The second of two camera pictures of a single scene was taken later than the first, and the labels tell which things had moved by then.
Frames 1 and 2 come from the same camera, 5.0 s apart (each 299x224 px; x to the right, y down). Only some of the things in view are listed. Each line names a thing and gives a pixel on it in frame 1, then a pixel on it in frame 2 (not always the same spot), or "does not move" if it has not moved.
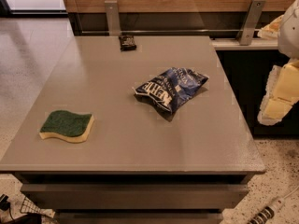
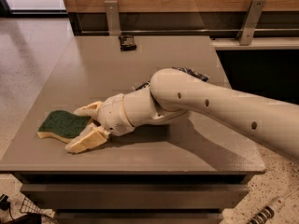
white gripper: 290,32 → 113,115
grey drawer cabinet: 136,130 does not move
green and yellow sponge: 70,127 does not move
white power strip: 268,212 does not move
